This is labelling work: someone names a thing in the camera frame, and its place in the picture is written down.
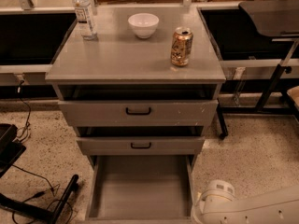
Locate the grey bottom drawer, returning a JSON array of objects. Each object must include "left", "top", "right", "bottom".
[{"left": 76, "top": 155, "right": 193, "bottom": 224}]

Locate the grey drawer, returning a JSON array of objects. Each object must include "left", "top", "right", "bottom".
[
  {"left": 77, "top": 136, "right": 205, "bottom": 155},
  {"left": 59, "top": 101, "right": 218, "bottom": 127},
  {"left": 76, "top": 155, "right": 193, "bottom": 224}
]

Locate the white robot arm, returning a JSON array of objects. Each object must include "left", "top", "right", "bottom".
[{"left": 191, "top": 180, "right": 299, "bottom": 224}]

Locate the grey drawer cabinet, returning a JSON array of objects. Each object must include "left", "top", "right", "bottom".
[{"left": 45, "top": 4, "right": 227, "bottom": 173}]

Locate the grey top drawer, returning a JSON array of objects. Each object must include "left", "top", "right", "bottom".
[{"left": 59, "top": 101, "right": 218, "bottom": 127}]

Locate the grey middle drawer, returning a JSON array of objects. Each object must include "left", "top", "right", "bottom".
[{"left": 77, "top": 136, "right": 205, "bottom": 155}]

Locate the gold soda can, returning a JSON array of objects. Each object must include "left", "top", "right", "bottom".
[{"left": 170, "top": 27, "right": 193, "bottom": 67}]

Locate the white ceramic bowl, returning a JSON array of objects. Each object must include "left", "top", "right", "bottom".
[{"left": 128, "top": 13, "right": 160, "bottom": 39}]

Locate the clear plastic water bottle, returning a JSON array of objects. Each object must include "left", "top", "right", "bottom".
[{"left": 72, "top": 0, "right": 97, "bottom": 40}]

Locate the black side table stand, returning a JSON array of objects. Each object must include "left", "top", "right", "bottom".
[{"left": 216, "top": 0, "right": 299, "bottom": 140}]

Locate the black stand base left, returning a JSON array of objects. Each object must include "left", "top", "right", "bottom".
[{"left": 0, "top": 124, "right": 79, "bottom": 224}]

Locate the black floor cable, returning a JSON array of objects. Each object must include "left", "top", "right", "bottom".
[{"left": 10, "top": 163, "right": 74, "bottom": 224}]

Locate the black hanging cable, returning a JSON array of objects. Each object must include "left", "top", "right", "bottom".
[{"left": 16, "top": 79, "right": 33, "bottom": 142}]

